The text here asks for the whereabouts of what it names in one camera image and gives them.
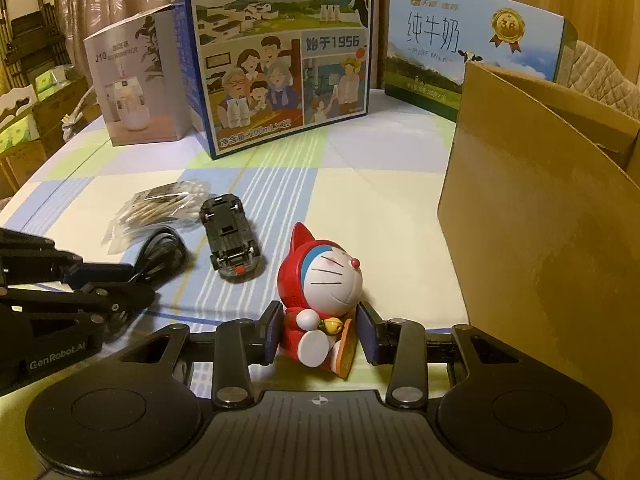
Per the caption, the white humidifier box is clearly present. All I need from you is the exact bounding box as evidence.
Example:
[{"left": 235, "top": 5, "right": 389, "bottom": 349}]
[{"left": 84, "top": 4, "right": 192, "bottom": 146}]

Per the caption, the black folding cart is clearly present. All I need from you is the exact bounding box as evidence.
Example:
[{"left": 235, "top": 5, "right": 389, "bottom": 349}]
[{"left": 1, "top": 0, "right": 70, "bottom": 89}]

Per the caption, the tissue cardboard box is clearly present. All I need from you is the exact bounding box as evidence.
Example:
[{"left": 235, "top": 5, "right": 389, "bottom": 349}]
[{"left": 1, "top": 66, "right": 89, "bottom": 198}]

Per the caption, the blue milk carton box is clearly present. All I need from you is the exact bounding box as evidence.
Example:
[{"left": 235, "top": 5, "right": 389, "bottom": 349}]
[{"left": 169, "top": 0, "right": 372, "bottom": 159}]

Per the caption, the light blue milk box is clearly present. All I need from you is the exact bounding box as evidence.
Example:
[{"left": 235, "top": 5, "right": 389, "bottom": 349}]
[{"left": 384, "top": 0, "right": 577, "bottom": 122}]

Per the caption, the black cable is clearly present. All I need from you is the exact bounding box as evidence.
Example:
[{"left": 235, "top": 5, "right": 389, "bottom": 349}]
[{"left": 127, "top": 226, "right": 189, "bottom": 286}]

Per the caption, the large brown cardboard box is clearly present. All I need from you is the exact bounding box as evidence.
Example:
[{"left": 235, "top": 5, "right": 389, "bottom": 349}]
[{"left": 438, "top": 63, "right": 639, "bottom": 479}]

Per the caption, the black toy car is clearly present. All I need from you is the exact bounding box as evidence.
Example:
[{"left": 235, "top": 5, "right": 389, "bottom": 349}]
[{"left": 200, "top": 193, "right": 262, "bottom": 283}]

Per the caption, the cotton swab packet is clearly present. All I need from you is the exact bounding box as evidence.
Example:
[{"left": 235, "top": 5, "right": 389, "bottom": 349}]
[{"left": 103, "top": 180, "right": 210, "bottom": 254}]

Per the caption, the white plastic bag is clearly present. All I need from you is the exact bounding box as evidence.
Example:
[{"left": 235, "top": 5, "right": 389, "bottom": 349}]
[{"left": 62, "top": 86, "right": 101, "bottom": 142}]

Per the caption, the red Doraemon figurine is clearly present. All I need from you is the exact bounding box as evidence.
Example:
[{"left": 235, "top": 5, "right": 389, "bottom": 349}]
[{"left": 277, "top": 222, "right": 362, "bottom": 378}]

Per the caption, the plaid bed sheet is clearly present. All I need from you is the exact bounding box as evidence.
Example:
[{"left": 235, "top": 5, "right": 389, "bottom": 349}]
[{"left": 1, "top": 91, "right": 466, "bottom": 344}]

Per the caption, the quilted beige chair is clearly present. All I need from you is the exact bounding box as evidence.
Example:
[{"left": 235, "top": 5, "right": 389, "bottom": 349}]
[{"left": 568, "top": 40, "right": 640, "bottom": 120}]

